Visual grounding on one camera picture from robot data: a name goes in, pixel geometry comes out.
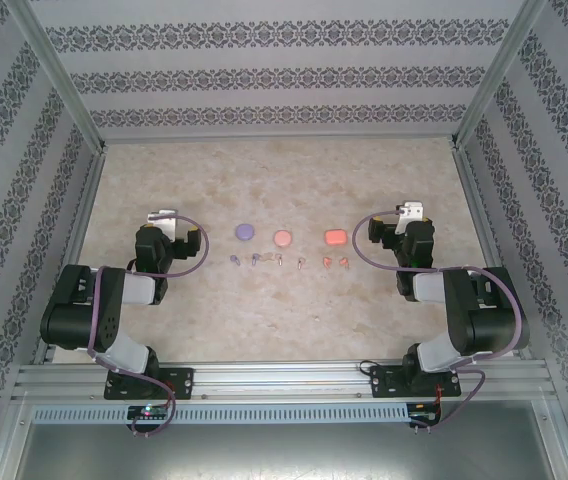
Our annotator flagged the circuit board with green light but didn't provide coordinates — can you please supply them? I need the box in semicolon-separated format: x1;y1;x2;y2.
127;404;171;421

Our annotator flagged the grey metal shelf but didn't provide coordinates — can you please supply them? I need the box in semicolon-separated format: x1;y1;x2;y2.
0;389;568;480

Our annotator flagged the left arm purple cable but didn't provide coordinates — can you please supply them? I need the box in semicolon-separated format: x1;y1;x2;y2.
86;212;211;439

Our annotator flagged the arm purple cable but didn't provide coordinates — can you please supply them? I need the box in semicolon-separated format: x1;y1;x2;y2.
352;209;526;437
86;212;211;439

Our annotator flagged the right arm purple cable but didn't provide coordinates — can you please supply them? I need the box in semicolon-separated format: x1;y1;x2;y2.
352;209;526;437

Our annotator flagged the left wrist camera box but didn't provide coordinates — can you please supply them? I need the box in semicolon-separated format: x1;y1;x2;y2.
146;208;179;235

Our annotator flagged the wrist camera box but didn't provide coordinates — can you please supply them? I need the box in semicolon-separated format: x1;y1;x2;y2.
396;200;425;234
146;208;179;235

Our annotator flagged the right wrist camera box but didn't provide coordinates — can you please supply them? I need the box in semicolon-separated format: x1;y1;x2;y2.
396;200;425;234

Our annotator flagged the aluminium side rail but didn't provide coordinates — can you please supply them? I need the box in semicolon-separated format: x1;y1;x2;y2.
32;147;109;365
451;142;536;361

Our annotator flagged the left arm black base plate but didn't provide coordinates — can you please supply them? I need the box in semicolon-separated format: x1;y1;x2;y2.
103;367;196;401

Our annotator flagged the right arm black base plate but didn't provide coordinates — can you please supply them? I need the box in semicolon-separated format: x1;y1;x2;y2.
369;364;463;400

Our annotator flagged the aluminium frame post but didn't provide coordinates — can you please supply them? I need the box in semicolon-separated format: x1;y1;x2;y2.
449;0;549;151
1;0;109;154

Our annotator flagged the aluminium mounting rail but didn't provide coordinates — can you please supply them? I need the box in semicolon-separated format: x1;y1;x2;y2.
11;362;551;401

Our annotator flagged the slotted grey cable duct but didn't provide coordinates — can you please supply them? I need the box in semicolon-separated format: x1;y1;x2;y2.
31;403;411;424

